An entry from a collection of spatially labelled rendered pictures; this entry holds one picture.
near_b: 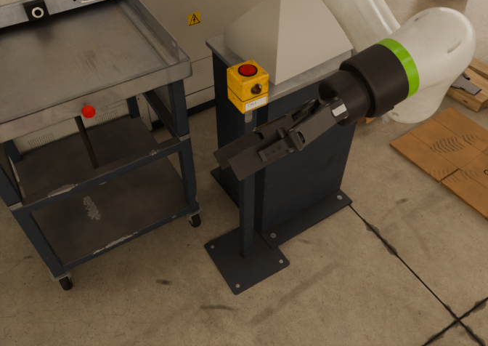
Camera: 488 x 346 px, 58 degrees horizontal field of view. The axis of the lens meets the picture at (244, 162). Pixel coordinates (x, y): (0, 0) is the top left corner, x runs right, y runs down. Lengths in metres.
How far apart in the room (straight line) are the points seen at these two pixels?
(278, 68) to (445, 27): 0.70
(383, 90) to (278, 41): 0.65
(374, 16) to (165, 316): 1.27
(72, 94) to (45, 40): 0.29
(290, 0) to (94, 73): 0.55
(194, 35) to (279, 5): 0.95
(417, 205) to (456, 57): 1.46
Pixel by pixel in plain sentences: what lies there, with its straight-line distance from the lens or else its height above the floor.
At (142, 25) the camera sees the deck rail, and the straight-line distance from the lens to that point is 1.44.
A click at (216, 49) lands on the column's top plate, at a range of 1.48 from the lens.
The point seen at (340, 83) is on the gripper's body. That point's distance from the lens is 0.62.
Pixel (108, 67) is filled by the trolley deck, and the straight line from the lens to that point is 1.29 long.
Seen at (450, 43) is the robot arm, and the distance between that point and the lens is 0.68.
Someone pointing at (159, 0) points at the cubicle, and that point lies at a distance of 1.94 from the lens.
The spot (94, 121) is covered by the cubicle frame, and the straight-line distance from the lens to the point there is 2.16.
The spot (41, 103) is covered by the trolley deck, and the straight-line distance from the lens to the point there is 1.23.
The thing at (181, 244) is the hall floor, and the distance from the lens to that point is 1.86.
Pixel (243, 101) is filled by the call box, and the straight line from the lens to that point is 1.13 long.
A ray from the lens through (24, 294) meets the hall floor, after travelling 1.93.
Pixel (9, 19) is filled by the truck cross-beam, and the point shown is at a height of 0.89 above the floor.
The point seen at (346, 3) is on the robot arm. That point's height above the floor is 1.16.
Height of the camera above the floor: 1.57
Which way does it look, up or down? 48 degrees down
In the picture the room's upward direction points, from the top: straight up
